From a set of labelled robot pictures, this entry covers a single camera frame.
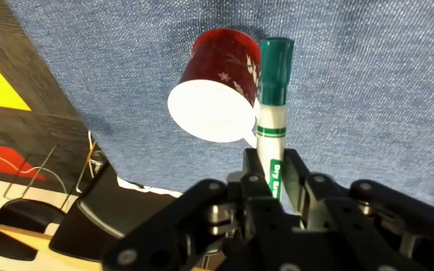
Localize green and white marker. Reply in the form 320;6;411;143
254;36;295;200

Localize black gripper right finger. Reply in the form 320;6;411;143
281;147;434;271

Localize red and white mug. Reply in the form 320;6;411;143
165;27;263;149

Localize black chair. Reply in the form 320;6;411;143
55;159;183;253

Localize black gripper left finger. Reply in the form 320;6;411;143
100;147;274;271

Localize blue denim cloth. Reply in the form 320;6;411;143
4;0;434;217

